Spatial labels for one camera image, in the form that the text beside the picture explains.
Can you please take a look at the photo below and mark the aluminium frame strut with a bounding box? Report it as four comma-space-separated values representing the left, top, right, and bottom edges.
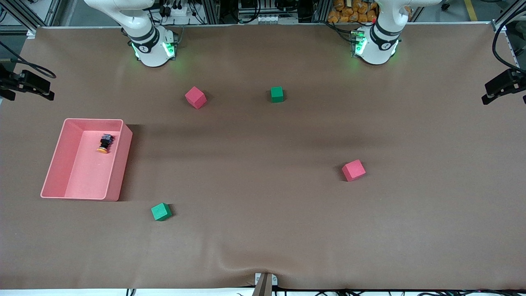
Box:
491, 0, 526, 31
0, 0, 62, 35

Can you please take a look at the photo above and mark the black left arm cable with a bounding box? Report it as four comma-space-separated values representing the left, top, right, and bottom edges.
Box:
492, 16, 526, 72

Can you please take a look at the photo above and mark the white power strip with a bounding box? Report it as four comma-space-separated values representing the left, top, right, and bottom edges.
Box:
166, 5, 197, 18

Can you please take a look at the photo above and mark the brown table mat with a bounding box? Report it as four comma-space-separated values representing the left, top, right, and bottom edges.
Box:
0, 23, 526, 291

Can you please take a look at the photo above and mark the orange capped black button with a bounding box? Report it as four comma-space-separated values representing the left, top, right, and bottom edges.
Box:
97, 133, 113, 154

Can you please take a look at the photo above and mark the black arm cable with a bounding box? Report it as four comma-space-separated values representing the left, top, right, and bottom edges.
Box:
0, 40, 57, 79
492, 16, 526, 72

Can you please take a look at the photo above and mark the white terminal block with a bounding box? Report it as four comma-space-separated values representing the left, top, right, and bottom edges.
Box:
258, 14, 290, 24

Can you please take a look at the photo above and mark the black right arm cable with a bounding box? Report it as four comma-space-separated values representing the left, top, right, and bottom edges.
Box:
0, 40, 57, 79

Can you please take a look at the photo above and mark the brown post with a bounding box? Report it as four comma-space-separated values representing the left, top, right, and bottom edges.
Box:
252, 273, 273, 296

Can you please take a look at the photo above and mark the pink plastic bin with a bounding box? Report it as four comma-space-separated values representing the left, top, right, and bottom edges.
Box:
40, 118, 133, 202

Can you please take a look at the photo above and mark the pile of orange items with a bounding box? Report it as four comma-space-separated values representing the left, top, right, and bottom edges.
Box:
328, 0, 378, 24

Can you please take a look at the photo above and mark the pink foam cube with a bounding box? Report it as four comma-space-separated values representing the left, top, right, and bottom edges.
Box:
185, 86, 207, 110
341, 160, 366, 182

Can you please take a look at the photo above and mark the white perforated edge rail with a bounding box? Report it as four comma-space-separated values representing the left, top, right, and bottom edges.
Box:
505, 32, 526, 87

